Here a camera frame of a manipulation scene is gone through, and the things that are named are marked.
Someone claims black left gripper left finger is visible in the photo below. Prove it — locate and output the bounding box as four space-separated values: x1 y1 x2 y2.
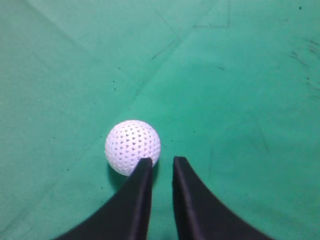
57 158 153 240

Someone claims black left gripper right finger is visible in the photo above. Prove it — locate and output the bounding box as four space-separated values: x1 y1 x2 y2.
172 156 270 240

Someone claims white perforated plastic ball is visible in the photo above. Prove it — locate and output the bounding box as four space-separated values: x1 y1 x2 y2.
104 119 161 177

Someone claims green table cloth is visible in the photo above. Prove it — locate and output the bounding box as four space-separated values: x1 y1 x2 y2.
0 0 320 240

